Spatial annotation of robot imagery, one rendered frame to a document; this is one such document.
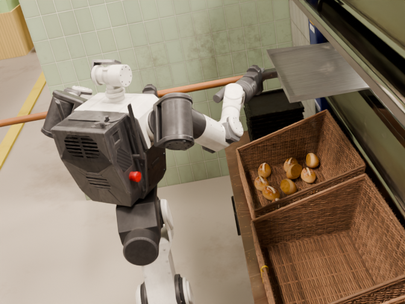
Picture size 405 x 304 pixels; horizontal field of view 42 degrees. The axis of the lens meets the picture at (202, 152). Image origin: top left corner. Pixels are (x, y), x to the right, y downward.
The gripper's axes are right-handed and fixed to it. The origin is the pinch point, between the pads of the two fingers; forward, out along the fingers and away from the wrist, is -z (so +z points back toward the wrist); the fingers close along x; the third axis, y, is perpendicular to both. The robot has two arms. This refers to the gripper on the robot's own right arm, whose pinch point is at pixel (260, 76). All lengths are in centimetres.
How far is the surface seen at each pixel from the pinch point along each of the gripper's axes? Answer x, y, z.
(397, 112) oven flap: 22, -71, 63
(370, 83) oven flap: 22, -60, 48
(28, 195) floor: -120, 225, -19
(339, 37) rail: 25, -42, 21
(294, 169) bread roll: -56, -2, -18
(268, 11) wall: -8, 52, -113
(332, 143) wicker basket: -44, -19, -27
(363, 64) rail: 24, -56, 41
